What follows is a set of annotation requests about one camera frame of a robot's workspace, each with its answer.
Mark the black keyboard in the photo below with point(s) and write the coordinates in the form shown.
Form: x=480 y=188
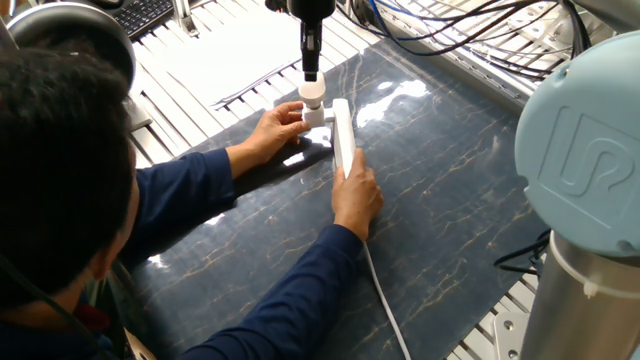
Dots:
x=142 y=15

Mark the left forearm blue sleeve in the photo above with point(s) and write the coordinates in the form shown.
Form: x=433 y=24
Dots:
x=185 y=195

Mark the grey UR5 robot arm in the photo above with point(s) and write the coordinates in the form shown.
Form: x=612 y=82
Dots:
x=585 y=150

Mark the white power strip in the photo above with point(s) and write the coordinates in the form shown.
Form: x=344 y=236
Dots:
x=344 y=135

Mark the white paper stack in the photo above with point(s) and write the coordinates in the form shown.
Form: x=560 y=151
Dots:
x=235 y=55

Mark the white bulb holder adapter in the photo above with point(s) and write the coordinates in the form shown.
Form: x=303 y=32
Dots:
x=315 y=117

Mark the white LED bulb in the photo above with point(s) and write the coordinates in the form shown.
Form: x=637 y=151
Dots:
x=312 y=92

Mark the dark blue marble mat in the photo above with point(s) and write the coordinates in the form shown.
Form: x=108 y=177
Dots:
x=450 y=190

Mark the person's right hand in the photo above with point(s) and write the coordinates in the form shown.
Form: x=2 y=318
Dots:
x=356 y=197

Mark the right forearm blue sleeve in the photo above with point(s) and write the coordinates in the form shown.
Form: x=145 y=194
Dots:
x=285 y=295

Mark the aluminium post with bracket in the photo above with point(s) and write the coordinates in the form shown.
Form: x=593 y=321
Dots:
x=182 y=15

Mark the person's left hand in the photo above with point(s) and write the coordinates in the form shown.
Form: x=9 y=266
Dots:
x=272 y=132

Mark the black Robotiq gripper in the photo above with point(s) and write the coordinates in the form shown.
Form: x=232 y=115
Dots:
x=311 y=12

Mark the aluminium corner bracket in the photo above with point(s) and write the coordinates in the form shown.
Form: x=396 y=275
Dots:
x=507 y=332

